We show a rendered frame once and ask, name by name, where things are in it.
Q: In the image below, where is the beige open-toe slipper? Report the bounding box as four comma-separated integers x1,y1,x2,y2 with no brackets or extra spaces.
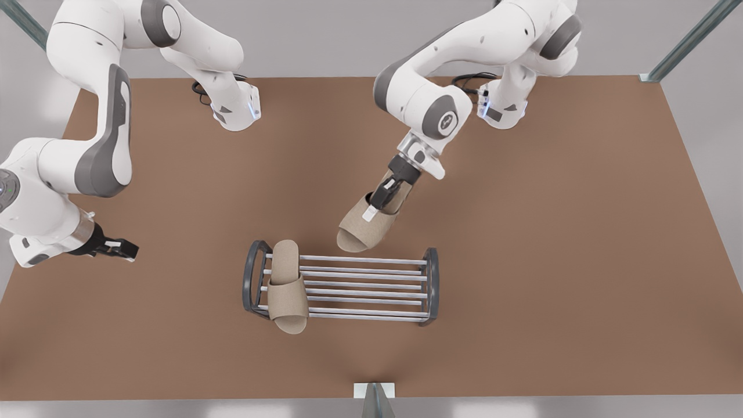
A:
336,170,414,254
266,239,310,336

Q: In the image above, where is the dark grey metal shoe rack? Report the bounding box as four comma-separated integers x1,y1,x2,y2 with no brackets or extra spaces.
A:
242,239,441,327

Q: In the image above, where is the black cable loop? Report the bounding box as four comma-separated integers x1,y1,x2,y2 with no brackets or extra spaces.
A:
451,72,500,106
191,74,248,108

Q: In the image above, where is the silver frame post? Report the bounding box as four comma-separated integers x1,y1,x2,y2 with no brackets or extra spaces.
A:
639,0,743,84
0,0,49,51
354,381,396,418

